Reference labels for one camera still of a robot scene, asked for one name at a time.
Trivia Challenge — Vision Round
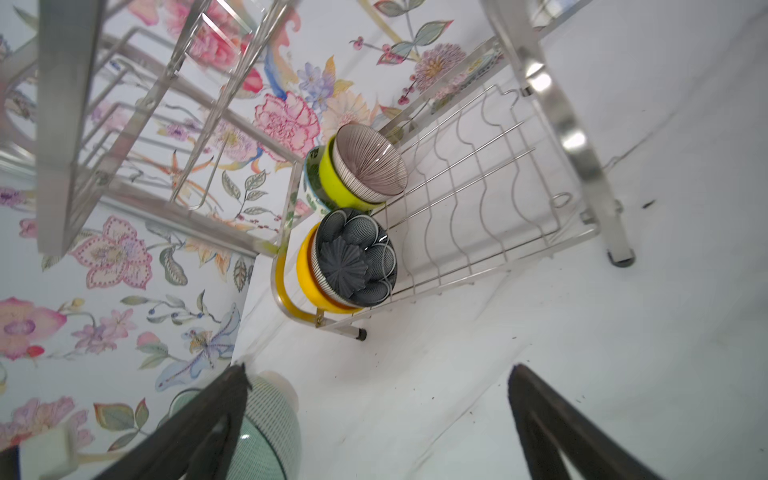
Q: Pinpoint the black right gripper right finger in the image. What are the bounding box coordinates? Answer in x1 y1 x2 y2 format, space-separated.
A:
508 364 659 479

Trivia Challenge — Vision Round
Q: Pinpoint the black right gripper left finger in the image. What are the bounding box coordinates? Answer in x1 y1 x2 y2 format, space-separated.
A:
98 364 250 479

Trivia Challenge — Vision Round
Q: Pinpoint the pale green celadon bowl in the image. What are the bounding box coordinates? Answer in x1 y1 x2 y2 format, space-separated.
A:
158 371 303 480

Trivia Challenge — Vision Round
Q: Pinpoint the yellow plastic bowl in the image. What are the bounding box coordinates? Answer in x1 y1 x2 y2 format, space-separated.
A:
296 223 361 314

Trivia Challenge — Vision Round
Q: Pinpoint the dark blue floral bowl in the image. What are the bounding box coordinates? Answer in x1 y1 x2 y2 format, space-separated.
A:
309 208 398 310

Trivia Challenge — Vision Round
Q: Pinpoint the green leaf pattern bowl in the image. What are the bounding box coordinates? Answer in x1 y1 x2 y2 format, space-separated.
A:
301 145 337 215

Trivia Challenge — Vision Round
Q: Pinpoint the lime green plastic bowl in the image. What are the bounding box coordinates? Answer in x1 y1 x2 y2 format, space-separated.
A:
319 136 379 212

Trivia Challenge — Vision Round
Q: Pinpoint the pink striped bowl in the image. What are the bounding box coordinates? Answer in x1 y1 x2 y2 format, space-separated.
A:
333 123 408 204

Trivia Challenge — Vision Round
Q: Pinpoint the silver wire dish rack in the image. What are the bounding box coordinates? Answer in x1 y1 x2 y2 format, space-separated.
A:
1 1 636 340

